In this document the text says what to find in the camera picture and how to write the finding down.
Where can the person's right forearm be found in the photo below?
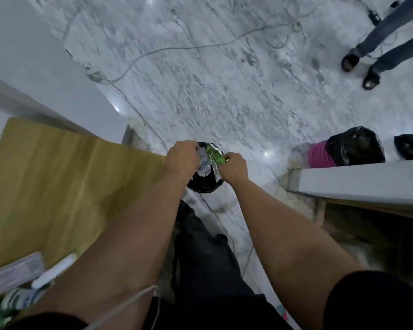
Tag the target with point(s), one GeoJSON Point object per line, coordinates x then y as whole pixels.
{"type": "Point", "coordinates": [289, 254]}

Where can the green and white packet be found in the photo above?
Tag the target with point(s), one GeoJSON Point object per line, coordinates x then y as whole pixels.
{"type": "Point", "coordinates": [10, 305]}

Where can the white plastic tube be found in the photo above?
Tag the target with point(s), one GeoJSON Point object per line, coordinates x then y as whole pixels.
{"type": "Point", "coordinates": [55, 270]}

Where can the black power adapter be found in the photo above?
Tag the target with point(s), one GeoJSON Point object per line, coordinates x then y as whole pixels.
{"type": "Point", "coordinates": [374, 17]}

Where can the black trash bin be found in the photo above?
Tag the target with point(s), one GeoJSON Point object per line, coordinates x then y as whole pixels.
{"type": "Point", "coordinates": [204, 184]}

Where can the pink mesh basket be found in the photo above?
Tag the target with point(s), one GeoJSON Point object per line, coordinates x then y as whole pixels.
{"type": "Point", "coordinates": [319, 156]}

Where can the person's black left sleeve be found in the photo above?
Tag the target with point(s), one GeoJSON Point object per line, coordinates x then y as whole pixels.
{"type": "Point", "coordinates": [48, 322]}

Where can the white counter ledge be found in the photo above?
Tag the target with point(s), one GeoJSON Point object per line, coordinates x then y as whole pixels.
{"type": "Point", "coordinates": [364, 182]}

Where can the person's black sleeve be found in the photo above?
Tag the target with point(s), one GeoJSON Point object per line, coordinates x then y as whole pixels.
{"type": "Point", "coordinates": [48, 322]}
{"type": "Point", "coordinates": [378, 302]}

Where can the person's black right sleeve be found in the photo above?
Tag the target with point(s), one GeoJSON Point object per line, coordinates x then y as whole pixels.
{"type": "Point", "coordinates": [378, 302]}

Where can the clear plastic box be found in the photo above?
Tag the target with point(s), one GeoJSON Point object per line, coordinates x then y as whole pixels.
{"type": "Point", "coordinates": [13, 273]}

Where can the person's right fingers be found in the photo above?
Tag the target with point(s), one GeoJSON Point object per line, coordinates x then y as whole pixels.
{"type": "Point", "coordinates": [227, 158]}

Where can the black plastic bag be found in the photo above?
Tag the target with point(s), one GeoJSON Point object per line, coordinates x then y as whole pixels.
{"type": "Point", "coordinates": [410, 147]}

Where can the person's left forearm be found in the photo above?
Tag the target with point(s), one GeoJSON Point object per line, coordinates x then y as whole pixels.
{"type": "Point", "coordinates": [124, 250]}

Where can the black plastic bin liner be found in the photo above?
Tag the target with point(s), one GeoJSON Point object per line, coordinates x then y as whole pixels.
{"type": "Point", "coordinates": [358, 146]}

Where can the person's left hand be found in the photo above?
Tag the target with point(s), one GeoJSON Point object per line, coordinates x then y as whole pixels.
{"type": "Point", "coordinates": [179, 158]}

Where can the person's left fingers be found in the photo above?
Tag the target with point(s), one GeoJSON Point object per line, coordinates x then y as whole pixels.
{"type": "Point", "coordinates": [193, 149]}

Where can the person's right hand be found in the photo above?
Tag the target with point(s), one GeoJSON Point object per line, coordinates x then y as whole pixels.
{"type": "Point", "coordinates": [235, 170]}

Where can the person's black trousers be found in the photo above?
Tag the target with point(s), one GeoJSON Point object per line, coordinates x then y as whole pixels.
{"type": "Point", "coordinates": [206, 271]}

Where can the black sandal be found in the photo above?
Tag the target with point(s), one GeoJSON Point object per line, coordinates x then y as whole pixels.
{"type": "Point", "coordinates": [370, 80]}
{"type": "Point", "coordinates": [350, 61]}

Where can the green and silver snack wrapper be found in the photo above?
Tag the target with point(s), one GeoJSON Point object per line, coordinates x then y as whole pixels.
{"type": "Point", "coordinates": [211, 161]}

